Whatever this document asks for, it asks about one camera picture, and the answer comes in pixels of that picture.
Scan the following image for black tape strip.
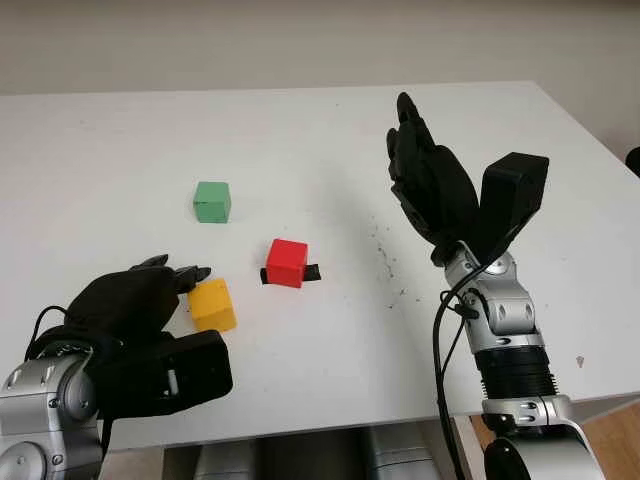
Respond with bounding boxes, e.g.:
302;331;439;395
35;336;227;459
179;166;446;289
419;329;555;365
259;263;322;287

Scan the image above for green wooden block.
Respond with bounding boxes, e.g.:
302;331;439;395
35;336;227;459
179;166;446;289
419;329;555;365
192;181;233;224

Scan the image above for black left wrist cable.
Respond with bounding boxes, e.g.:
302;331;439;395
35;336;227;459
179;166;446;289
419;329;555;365
24;305;114;451

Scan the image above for red wooden block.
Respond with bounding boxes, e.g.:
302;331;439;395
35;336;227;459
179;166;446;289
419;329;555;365
264;238;309;289

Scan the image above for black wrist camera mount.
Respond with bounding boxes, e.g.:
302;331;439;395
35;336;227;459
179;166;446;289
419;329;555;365
97;329;235;419
472;153;550;261

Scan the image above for yellow wooden block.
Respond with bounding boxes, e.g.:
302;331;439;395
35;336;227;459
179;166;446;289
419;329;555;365
187;278;237;333

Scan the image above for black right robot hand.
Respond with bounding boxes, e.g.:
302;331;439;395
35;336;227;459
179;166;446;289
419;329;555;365
386;92;481;266

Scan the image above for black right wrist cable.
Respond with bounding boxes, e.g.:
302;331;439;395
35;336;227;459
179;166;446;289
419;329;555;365
433;269;496;480

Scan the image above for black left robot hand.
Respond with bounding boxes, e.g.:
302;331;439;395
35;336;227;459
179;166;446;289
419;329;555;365
64;253;214;347

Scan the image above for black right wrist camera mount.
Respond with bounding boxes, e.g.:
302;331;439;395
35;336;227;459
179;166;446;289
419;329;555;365
472;153;550;261

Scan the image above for grey right robot leg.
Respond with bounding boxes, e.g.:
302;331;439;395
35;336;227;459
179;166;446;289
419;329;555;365
367;424;441;480

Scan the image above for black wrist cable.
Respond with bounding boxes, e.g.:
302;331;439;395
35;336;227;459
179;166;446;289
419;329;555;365
24;305;114;451
433;269;496;480

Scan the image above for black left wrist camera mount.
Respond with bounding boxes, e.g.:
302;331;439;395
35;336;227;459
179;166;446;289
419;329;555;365
97;329;235;419

